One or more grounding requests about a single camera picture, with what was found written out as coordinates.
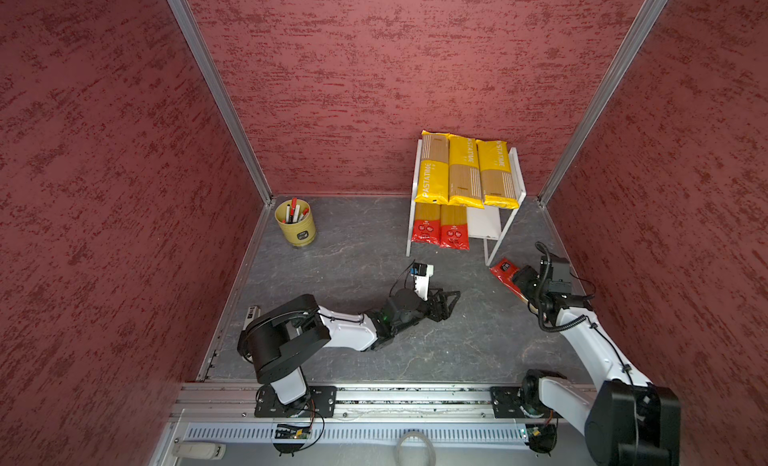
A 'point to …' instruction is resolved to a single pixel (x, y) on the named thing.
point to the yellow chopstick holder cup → (296, 222)
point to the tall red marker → (292, 209)
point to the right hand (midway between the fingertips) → (515, 282)
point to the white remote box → (205, 450)
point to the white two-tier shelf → (488, 224)
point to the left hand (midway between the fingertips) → (452, 297)
